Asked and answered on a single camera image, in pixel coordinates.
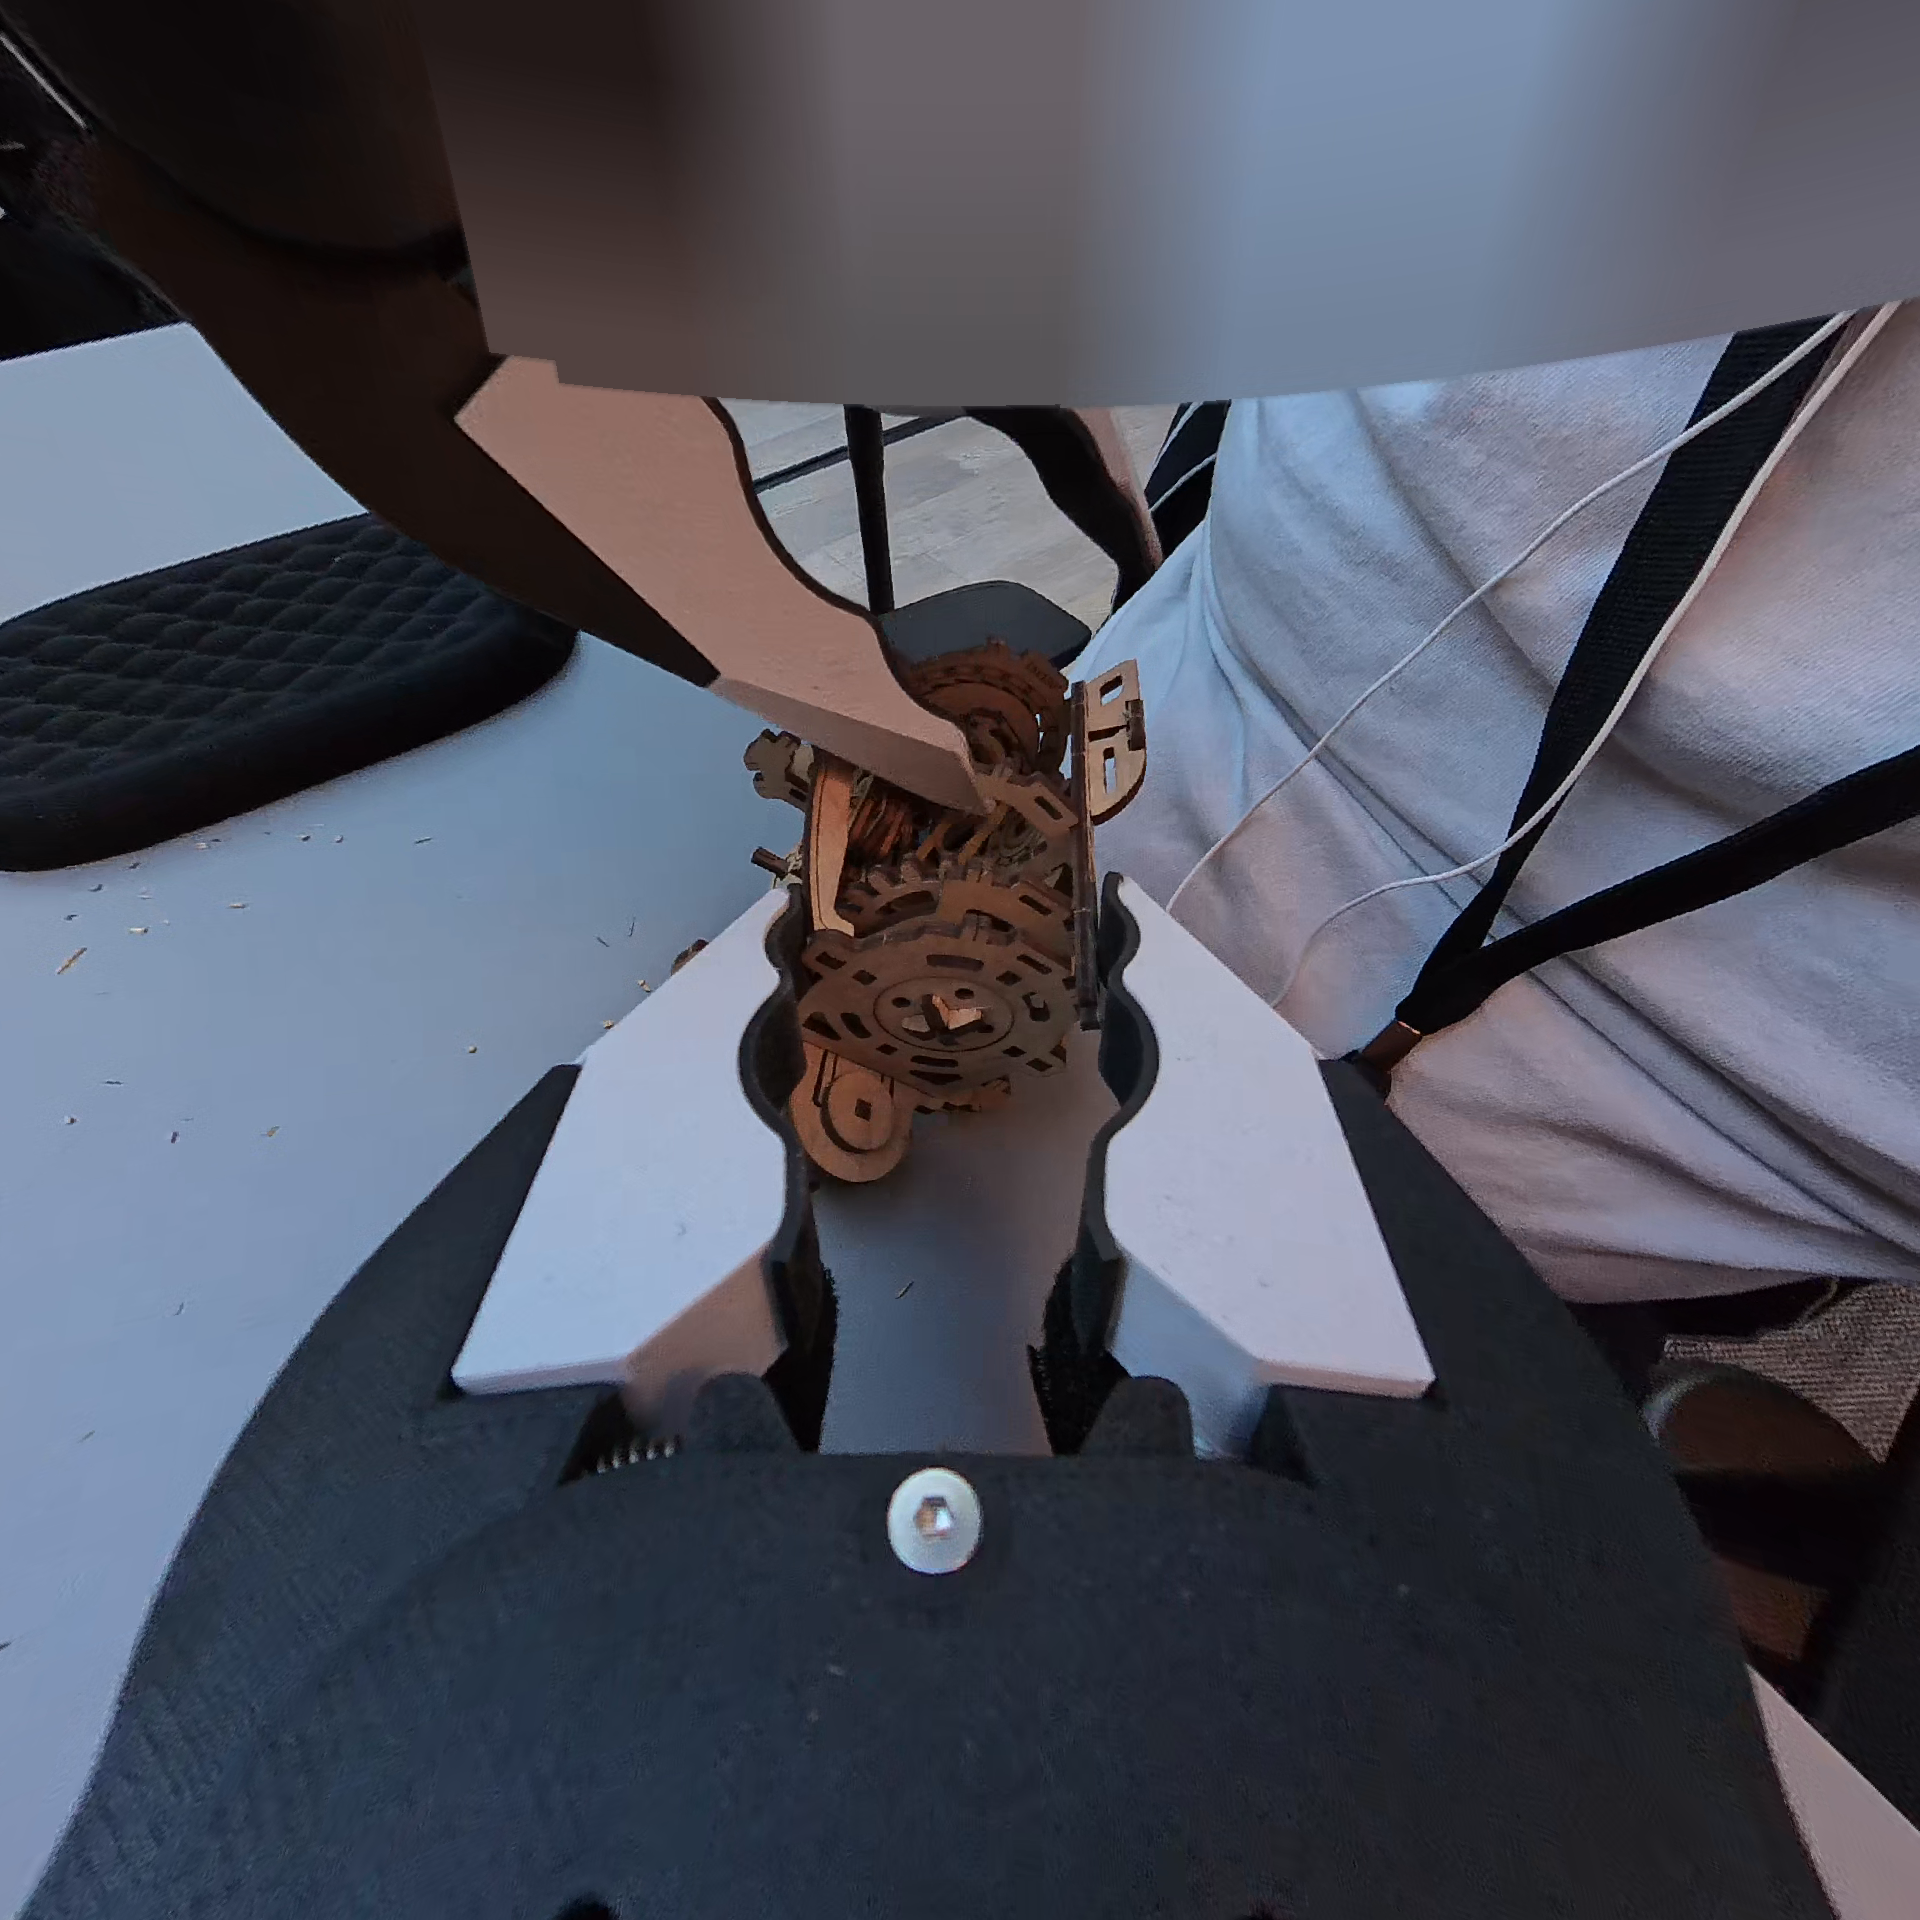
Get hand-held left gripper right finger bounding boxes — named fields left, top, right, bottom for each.
left=1067, top=875, right=1437, bottom=1464

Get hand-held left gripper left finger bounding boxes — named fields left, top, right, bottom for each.
left=450, top=885, right=828, bottom=1447

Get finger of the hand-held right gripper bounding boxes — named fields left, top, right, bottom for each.
left=960, top=403, right=1170, bottom=611
left=453, top=352, right=996, bottom=822

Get wooden mechanical gear model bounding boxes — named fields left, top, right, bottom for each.
left=741, top=637, right=1149, bottom=1191

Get white desk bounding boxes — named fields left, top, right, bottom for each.
left=0, top=322, right=1920, bottom=1920

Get black chair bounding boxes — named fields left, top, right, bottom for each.
left=840, top=403, right=1093, bottom=680

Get black quilted mouse pad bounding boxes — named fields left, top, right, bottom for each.
left=0, top=512, right=582, bottom=877

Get person in white shirt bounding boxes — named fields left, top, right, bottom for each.
left=1079, top=300, right=1920, bottom=1308

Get brown shoe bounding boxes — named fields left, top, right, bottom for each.
left=1641, top=1357, right=1878, bottom=1668

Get grey woven fabric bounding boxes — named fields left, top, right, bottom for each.
left=1650, top=1287, right=1920, bottom=1464

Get white wired earphones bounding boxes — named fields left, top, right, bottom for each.
left=1161, top=306, right=1899, bottom=1011

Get black lanyard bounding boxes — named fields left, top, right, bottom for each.
left=1356, top=315, right=1920, bottom=1105

